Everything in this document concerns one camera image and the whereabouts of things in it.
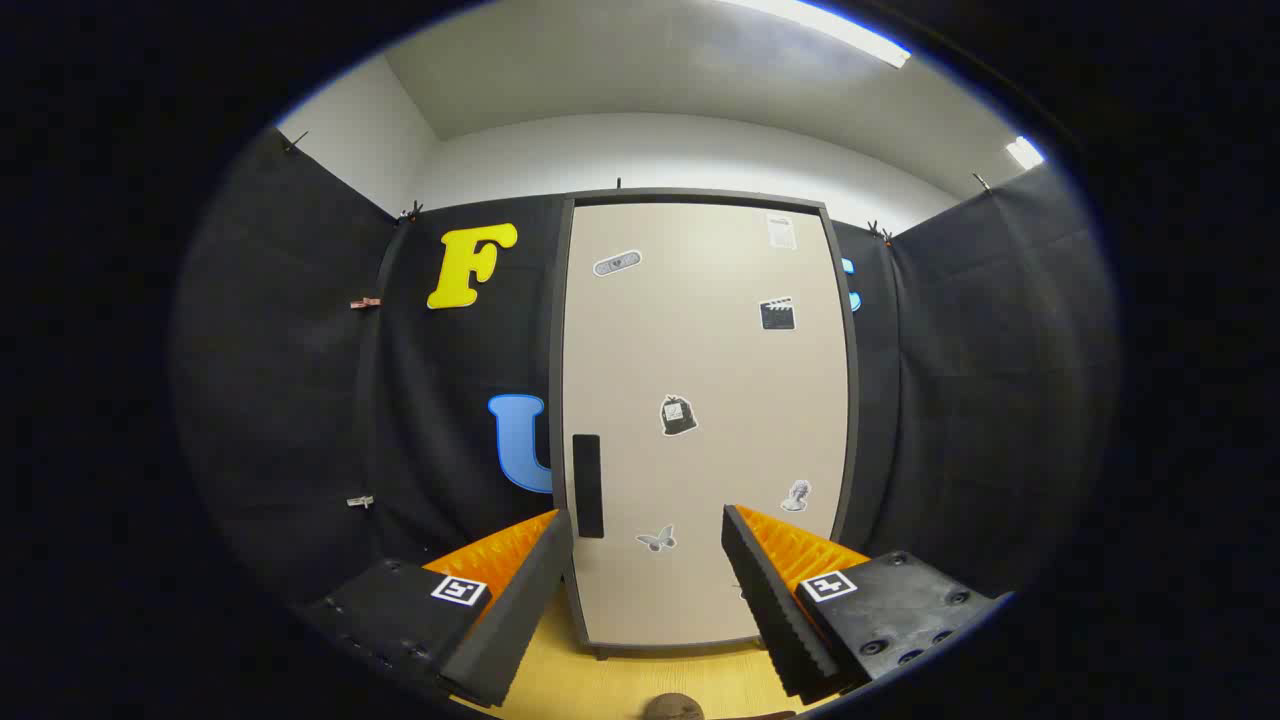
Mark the silver clip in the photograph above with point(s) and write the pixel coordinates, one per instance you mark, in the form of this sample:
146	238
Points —
360	501

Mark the black backdrop cloth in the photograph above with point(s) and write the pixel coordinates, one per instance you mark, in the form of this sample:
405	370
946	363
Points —
300	380

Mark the small ceiling light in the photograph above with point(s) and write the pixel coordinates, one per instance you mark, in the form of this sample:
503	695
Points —
1024	152

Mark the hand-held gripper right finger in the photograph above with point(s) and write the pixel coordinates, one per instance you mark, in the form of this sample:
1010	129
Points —
775	610

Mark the long ceiling light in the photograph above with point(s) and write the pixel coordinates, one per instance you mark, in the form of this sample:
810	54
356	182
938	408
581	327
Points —
830	25

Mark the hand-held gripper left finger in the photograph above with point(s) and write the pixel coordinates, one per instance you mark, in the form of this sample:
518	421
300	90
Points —
520	610

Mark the grey shoe cabinet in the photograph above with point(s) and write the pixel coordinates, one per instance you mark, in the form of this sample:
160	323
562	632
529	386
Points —
556	330

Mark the brown fuzzy shoe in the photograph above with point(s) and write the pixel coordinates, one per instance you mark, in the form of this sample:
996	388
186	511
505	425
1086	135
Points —
672	708

